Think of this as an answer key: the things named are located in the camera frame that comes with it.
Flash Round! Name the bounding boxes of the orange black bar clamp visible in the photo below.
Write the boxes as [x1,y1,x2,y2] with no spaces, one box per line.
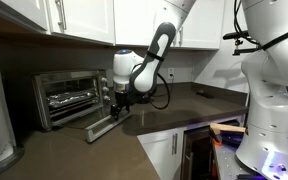
[209,128,223,147]

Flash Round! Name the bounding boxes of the wooden table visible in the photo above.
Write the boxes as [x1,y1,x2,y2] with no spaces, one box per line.
[209,122,247,135]

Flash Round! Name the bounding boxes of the black stereo camera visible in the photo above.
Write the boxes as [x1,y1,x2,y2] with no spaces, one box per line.
[222,29,250,41]

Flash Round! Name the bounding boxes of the silver toaster oven body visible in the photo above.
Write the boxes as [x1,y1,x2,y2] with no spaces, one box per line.
[30,68,113,132]

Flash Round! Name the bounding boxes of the black aluminium extrusion bar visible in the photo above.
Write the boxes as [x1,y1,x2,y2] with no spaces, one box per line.
[236,173,264,180]

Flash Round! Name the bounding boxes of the small black flat object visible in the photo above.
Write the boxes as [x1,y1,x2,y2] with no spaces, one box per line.
[195,89,215,100]

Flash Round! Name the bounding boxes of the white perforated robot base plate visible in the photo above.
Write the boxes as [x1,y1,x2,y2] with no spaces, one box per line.
[213,143,263,180]

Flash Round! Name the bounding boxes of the foil covered oven tray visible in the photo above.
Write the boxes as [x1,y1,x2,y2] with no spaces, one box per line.
[46,88,97,109]

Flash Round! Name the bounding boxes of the white base cabinets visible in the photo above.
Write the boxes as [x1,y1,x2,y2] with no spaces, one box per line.
[136,114,248,180]

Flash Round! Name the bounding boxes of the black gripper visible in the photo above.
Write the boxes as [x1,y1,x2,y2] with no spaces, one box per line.
[109,91,132,121]

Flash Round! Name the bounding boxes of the white wall outlet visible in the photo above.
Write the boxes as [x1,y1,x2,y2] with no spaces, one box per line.
[167,67,176,80]

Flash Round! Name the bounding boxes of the white wall cabinets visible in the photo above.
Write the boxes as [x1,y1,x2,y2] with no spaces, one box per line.
[0,0,226,52]

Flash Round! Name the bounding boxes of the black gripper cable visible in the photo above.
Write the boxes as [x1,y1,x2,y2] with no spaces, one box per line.
[149,72,172,111]

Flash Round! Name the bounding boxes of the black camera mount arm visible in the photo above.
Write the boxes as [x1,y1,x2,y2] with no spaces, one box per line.
[231,38,263,57]

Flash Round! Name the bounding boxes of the glass toaster oven door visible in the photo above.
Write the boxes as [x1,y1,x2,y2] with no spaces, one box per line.
[61,105,134,145]

